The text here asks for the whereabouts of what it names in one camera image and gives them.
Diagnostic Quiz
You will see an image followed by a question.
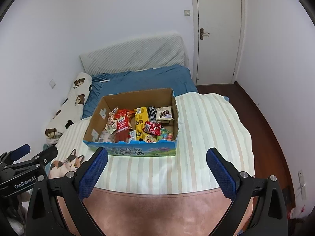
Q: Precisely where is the white wall socket with cable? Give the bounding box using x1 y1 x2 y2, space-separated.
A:
297 169 307 200

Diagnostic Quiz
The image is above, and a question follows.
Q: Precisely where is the red white bottle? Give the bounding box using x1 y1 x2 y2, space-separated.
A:
287 205 307 219

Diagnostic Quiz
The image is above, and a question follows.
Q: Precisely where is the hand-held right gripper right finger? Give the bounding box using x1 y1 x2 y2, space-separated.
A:
206 147 288 236

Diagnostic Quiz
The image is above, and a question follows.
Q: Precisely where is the bear print long pillow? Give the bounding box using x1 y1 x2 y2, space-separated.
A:
44 72 93 145

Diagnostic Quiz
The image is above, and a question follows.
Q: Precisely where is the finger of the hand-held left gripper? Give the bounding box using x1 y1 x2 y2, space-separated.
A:
13 145 59 171
0 144 31 166

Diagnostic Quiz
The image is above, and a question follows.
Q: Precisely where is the grey quilted headboard cushion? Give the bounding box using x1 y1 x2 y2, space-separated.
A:
79 34 186 76

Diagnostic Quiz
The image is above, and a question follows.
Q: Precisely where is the cardboard box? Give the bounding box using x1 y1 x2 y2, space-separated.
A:
83 88 179 157

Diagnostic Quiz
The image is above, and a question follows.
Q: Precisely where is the white door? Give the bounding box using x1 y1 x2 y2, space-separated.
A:
190 0 246 86

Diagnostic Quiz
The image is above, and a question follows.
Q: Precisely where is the striped cat print blanket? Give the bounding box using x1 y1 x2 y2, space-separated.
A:
48 93 255 195

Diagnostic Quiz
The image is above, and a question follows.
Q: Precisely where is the white crumpled bag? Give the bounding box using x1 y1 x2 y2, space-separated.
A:
6 214 26 236

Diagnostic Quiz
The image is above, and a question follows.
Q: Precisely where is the white grey snack packet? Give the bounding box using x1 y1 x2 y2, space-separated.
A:
156 106 174 123

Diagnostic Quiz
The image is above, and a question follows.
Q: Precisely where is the colourful candy bag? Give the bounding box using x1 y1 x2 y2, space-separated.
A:
157 128 174 141

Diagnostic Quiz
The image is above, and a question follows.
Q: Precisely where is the long yellow snack packet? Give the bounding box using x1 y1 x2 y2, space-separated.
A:
134 107 151 141

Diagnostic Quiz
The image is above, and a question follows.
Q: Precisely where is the blue bedsheet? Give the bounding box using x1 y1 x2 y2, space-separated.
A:
43 64 199 150

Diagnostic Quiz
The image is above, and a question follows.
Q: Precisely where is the dark red snack packet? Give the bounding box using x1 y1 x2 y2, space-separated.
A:
114 130 130 143

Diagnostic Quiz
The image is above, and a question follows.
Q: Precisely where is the long black snack packet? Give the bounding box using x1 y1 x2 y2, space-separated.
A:
147 106 158 123

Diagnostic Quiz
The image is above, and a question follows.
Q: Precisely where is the small red snack packet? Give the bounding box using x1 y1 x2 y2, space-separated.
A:
144 120 162 136

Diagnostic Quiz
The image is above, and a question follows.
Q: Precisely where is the red snack packet yellow label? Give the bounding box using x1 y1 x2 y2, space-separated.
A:
115 109 131 131

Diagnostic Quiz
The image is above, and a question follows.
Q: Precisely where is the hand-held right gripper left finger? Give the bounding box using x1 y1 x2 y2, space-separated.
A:
26 147 109 236

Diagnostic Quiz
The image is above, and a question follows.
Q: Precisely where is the yellow panda snack packet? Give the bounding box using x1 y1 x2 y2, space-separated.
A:
105 108 119 135

